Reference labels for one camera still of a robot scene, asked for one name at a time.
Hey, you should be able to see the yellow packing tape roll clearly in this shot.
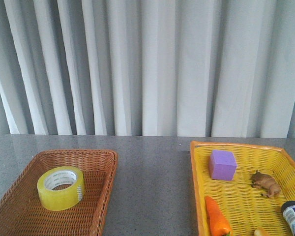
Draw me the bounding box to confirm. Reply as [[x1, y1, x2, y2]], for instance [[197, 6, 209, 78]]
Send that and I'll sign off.
[[36, 166, 85, 211]]

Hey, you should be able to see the brown wicker basket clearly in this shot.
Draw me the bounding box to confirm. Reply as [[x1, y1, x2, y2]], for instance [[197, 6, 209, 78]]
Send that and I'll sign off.
[[0, 149, 118, 236]]

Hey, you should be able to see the orange toy carrot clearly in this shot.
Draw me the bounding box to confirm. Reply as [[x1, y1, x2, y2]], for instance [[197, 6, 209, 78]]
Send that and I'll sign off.
[[205, 196, 233, 236]]

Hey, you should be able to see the yellow toy food piece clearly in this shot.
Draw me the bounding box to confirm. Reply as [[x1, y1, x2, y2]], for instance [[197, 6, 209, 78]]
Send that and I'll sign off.
[[254, 227, 270, 236]]

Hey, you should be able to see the white pleated curtain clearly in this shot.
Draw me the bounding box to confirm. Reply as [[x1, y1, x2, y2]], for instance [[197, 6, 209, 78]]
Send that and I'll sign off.
[[0, 0, 295, 138]]

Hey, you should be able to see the brown toy animal figure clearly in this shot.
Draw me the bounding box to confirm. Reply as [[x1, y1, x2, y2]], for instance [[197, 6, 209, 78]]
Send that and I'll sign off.
[[250, 170, 281, 198]]

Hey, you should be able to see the yellow orange plastic basket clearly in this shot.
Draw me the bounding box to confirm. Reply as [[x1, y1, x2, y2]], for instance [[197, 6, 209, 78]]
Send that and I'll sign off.
[[190, 141, 295, 236]]

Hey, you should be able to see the purple foam cube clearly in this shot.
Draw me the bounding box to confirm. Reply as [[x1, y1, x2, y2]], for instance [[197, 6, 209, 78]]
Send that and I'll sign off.
[[209, 149, 237, 181]]

